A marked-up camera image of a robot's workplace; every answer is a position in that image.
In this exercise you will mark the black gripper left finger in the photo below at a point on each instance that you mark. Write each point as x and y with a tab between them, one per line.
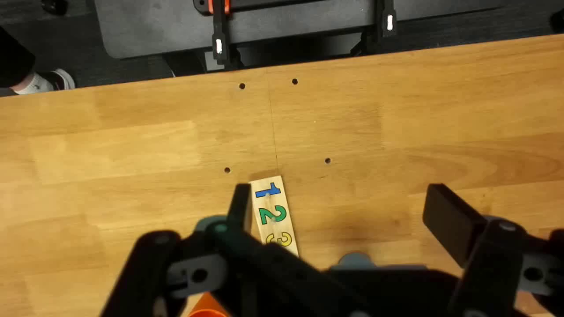
240	209

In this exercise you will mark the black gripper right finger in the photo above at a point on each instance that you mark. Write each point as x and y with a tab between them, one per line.
452	221

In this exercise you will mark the blue plastic cup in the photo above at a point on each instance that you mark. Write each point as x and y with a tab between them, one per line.
355	261

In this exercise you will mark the orange plastic cup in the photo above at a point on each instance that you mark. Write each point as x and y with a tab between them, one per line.
207	307

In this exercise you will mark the wooden number puzzle board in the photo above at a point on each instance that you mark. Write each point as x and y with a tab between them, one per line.
272	214

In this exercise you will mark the black clamp right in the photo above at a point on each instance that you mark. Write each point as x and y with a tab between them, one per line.
383	27

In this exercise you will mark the white shoe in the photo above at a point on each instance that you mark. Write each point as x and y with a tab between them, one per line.
45	82

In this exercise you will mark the black clamp with orange handle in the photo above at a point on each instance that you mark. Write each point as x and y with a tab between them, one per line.
219	11

